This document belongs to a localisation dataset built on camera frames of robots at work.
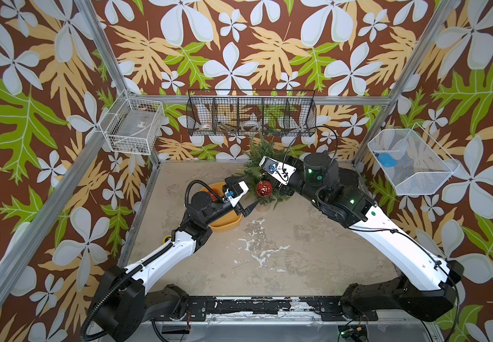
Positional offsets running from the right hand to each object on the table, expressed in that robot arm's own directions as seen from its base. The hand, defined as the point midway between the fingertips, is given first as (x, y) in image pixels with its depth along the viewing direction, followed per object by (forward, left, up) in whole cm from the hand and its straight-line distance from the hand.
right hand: (275, 160), depth 64 cm
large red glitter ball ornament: (-5, +3, -8) cm, 10 cm away
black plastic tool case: (+26, -45, -39) cm, 65 cm away
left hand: (-2, +7, -9) cm, 11 cm away
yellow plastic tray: (-1, +17, -36) cm, 40 cm away
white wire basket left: (+27, +56, -6) cm, 63 cm away
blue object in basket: (+15, -48, -14) cm, 52 cm away
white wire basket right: (+11, -56, -13) cm, 59 cm away
